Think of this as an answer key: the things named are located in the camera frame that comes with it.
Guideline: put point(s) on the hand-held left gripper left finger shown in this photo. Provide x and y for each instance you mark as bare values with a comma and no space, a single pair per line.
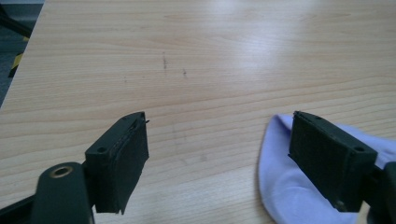
120,168

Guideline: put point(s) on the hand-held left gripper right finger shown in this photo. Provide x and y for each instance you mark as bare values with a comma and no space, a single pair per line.
330,161

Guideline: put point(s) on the light purple cloth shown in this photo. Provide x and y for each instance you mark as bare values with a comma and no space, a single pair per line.
289,189

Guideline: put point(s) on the yellow black floor tape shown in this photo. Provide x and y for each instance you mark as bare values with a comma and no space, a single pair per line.
15,63

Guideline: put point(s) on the black metal stand leg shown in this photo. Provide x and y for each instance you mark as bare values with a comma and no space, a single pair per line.
14,23

